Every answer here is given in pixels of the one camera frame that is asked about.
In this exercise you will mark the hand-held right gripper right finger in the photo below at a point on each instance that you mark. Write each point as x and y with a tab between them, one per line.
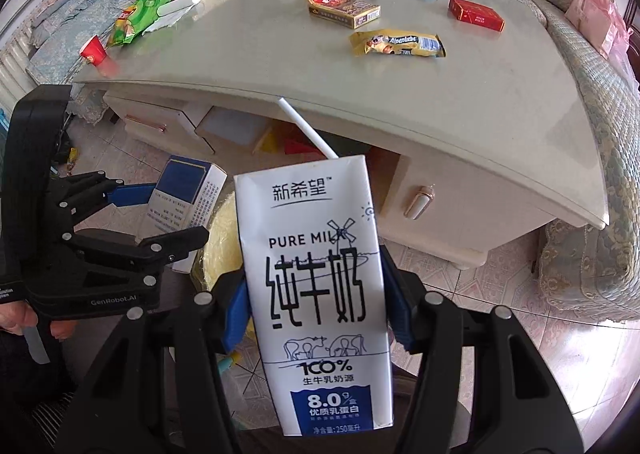
400	309

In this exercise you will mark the yellow candy wrapper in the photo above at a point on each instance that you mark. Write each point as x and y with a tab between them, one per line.
395	43

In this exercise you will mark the pink plastic bag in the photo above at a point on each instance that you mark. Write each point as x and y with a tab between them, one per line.
595	19

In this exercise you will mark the white plastic tube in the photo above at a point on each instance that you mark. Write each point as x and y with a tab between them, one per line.
177	5

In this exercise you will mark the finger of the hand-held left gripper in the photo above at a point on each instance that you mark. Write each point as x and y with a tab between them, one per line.
130	195
175	240

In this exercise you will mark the person's left hand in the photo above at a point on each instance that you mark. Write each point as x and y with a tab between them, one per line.
12	321

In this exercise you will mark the blue white cardboard box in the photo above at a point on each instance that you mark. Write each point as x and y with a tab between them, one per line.
182	179

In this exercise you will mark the blue patterned armchair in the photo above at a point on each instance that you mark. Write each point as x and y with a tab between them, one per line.
75	19

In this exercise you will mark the white radiator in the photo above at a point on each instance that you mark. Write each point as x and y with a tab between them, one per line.
12	69

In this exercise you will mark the red paper cup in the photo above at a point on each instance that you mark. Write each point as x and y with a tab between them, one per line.
93	52

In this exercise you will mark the white paper napkin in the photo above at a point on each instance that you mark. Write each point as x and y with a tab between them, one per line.
162	23

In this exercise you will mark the white coffee table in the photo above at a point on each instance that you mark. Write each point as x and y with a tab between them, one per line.
475	206

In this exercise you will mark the green snack bag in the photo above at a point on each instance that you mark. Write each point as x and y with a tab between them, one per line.
142	12

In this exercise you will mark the white drinking straw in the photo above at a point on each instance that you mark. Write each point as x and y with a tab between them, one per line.
305	127

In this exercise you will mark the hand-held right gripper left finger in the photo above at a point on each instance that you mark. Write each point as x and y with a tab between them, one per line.
235	319

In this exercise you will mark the white blue milk carton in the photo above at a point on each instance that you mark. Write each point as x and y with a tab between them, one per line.
310	244

